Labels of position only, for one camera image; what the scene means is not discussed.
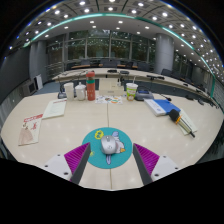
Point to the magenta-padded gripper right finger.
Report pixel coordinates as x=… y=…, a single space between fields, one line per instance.
x=147 y=159

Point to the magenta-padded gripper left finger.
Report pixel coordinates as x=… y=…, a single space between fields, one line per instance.
x=77 y=158

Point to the silver computer mouse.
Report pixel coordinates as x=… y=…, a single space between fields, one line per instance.
x=107 y=145

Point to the round teal cartoon mouse pad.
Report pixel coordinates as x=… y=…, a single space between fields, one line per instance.
x=96 y=156

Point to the blue and white book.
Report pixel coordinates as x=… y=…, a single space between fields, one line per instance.
x=161 y=107

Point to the red and white leaflet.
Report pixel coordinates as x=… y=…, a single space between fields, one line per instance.
x=30 y=130

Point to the white paper document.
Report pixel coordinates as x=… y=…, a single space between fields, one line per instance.
x=54 y=108

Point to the white booklet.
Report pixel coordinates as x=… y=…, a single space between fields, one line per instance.
x=190 y=125

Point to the dark grey bag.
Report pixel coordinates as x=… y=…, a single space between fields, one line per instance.
x=144 y=96

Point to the white lidded mug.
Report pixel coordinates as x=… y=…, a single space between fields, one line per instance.
x=80 y=93

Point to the colourful printed flyer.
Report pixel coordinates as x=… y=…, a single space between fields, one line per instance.
x=108 y=99

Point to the tall white cup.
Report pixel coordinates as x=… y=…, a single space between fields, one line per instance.
x=69 y=92

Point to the paper cup with green print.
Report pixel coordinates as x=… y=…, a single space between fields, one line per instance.
x=131 y=92

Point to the red bottle with green band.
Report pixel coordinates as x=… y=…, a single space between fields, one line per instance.
x=90 y=88

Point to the beige cardboard box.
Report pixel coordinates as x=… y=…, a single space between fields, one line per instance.
x=110 y=88

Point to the grey boxy appliance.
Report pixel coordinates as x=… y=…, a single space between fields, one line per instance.
x=29 y=88

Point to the white leaning board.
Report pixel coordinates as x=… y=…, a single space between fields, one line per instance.
x=39 y=81

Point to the long curved conference desk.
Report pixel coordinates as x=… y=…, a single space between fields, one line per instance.
x=100 y=72

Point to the dark office chairs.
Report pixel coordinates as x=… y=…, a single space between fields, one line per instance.
x=165 y=71

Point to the ceiling lights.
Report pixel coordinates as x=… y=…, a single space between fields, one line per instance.
x=163 y=14

